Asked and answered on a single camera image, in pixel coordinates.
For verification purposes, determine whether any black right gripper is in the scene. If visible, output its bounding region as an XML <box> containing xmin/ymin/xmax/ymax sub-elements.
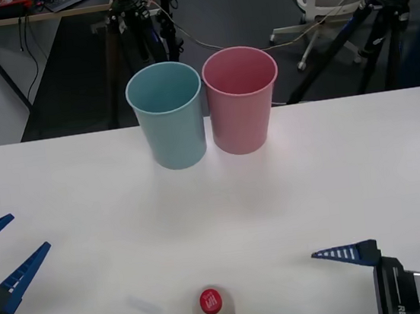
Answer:
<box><xmin>310</xmin><ymin>233</ymin><xmax>420</xmax><ymax>314</ymax></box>

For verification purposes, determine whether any pink plastic bin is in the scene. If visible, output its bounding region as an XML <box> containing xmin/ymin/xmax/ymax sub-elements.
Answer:
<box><xmin>199</xmin><ymin>41</ymin><xmax>288</xmax><ymax>159</ymax></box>

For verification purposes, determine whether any pale blue plastic bin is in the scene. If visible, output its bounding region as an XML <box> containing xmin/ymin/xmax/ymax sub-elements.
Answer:
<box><xmin>122</xmin><ymin>57</ymin><xmax>212</xmax><ymax>176</ymax></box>

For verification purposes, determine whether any black hanging cable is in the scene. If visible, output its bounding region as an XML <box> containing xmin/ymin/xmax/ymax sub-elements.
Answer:
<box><xmin>15</xmin><ymin>12</ymin><xmax>46</xmax><ymax>106</ymax></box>

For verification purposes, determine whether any wooden desk with black frame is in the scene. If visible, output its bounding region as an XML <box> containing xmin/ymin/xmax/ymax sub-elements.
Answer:
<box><xmin>0</xmin><ymin>0</ymin><xmax>129</xmax><ymax>115</ymax></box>

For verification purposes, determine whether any beige floor cable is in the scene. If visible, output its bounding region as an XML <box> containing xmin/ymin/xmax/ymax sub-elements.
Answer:
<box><xmin>144</xmin><ymin>0</ymin><xmax>403</xmax><ymax>66</ymax></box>

